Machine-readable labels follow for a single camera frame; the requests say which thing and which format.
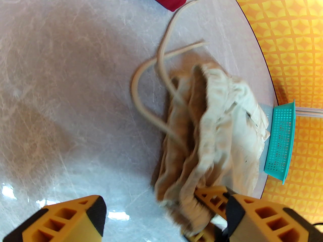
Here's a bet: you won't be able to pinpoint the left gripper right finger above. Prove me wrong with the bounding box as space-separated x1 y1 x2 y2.
222 194 323 242

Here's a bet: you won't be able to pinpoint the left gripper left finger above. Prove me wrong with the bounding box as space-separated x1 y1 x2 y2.
1 195 107 242

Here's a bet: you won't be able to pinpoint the cream drawstring shorts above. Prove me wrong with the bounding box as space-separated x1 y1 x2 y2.
131 0 271 239

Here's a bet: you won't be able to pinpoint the teal plastic basket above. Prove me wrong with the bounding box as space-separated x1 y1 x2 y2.
264 99 296 185

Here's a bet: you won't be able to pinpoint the aluminium frame post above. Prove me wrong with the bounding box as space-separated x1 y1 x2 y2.
295 107 323 116

